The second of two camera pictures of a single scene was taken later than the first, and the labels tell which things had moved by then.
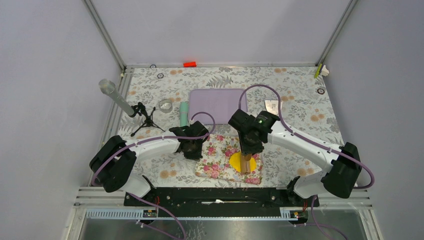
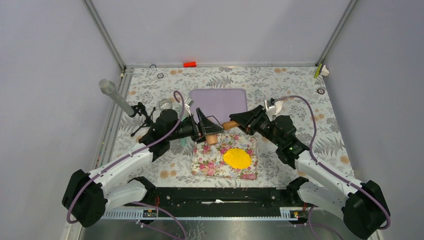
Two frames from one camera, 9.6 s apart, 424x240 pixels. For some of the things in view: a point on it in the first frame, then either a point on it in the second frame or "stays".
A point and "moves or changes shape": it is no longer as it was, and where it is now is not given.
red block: x=190 y=64 stays
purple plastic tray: x=219 y=102 stays
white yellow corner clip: x=322 y=69 stays
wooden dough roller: x=245 y=164 -> x=213 y=139
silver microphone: x=107 y=87 stays
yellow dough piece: x=235 y=161 moves or changes shape
